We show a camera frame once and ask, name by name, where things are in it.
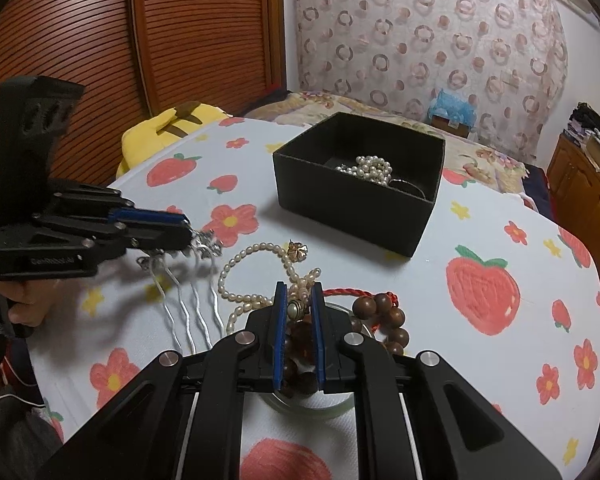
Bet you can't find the black square jewelry box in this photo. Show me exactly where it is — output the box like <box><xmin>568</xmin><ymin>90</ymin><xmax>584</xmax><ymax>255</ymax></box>
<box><xmin>273</xmin><ymin>112</ymin><xmax>445</xmax><ymax>258</ymax></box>

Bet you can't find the long white pearl necklace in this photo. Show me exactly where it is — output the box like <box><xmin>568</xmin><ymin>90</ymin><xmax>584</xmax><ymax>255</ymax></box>
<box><xmin>334</xmin><ymin>154</ymin><xmax>396</xmax><ymax>187</ymax></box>

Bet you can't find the red braided cord charm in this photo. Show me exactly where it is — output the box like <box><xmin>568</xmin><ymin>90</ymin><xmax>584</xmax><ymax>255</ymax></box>
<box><xmin>323</xmin><ymin>287</ymin><xmax>406</xmax><ymax>335</ymax></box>

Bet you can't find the brown wooden bead bracelet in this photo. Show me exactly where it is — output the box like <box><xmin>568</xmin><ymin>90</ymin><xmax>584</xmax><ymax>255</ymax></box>
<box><xmin>279</xmin><ymin>292</ymin><xmax>412</xmax><ymax>396</ymax></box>

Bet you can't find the wooden louvered wardrobe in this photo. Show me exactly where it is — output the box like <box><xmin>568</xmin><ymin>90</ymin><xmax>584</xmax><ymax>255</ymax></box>
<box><xmin>0</xmin><ymin>0</ymin><xmax>286</xmax><ymax>184</ymax></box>

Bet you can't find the silver engraved bangle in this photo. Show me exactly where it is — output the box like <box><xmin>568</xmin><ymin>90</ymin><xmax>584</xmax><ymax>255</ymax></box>
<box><xmin>388</xmin><ymin>179</ymin><xmax>427</xmax><ymax>200</ymax></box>

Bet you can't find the wooden sideboard cabinet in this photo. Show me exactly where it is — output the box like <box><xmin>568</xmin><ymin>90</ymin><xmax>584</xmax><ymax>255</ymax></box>
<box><xmin>547</xmin><ymin>133</ymin><xmax>600</xmax><ymax>274</ymax></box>

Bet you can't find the silver hair comb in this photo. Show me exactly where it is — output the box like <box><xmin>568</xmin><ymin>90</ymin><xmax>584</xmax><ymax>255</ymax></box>
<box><xmin>136</xmin><ymin>230</ymin><xmax>226</xmax><ymax>356</ymax></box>

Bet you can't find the floral bed quilt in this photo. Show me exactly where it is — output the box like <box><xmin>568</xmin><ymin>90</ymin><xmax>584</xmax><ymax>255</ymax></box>
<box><xmin>244</xmin><ymin>90</ymin><xmax>537</xmax><ymax>196</ymax></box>

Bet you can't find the small pearl necklace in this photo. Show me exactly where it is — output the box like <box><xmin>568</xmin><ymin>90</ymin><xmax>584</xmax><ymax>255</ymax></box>
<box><xmin>216</xmin><ymin>242</ymin><xmax>324</xmax><ymax>336</ymax></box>

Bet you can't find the folded clothes pile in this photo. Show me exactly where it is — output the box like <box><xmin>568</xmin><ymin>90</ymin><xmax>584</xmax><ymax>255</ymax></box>
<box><xmin>564</xmin><ymin>102</ymin><xmax>600</xmax><ymax>155</ymax></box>

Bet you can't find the blue wrapped gift box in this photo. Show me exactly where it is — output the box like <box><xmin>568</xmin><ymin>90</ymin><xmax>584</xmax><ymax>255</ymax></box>
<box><xmin>427</xmin><ymin>90</ymin><xmax>477</xmax><ymax>139</ymax></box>

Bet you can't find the yellow plush toy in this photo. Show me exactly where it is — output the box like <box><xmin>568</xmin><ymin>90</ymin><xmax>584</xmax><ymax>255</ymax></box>
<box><xmin>117</xmin><ymin>101</ymin><xmax>230</xmax><ymax>178</ymax></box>

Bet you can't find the circle pattern sheer curtain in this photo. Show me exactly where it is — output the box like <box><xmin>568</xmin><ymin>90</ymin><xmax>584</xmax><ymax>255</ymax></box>
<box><xmin>296</xmin><ymin>0</ymin><xmax>568</xmax><ymax>162</ymax></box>

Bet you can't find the strawberry flower print cloth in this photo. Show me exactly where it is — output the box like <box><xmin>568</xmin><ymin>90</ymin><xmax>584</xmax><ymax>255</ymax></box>
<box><xmin>30</xmin><ymin>119</ymin><xmax>600</xmax><ymax>479</ymax></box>

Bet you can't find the pale green jade bangle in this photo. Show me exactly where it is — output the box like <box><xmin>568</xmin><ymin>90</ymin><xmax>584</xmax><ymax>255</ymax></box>
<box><xmin>259</xmin><ymin>300</ymin><xmax>354</xmax><ymax>420</ymax></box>

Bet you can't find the person's left hand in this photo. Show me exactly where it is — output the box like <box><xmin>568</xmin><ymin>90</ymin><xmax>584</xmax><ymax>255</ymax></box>
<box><xmin>0</xmin><ymin>280</ymin><xmax>62</xmax><ymax>327</ymax></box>

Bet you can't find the small gold flower brooch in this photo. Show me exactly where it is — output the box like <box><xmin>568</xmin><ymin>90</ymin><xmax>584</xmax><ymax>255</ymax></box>
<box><xmin>286</xmin><ymin>240</ymin><xmax>308</xmax><ymax>262</ymax></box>

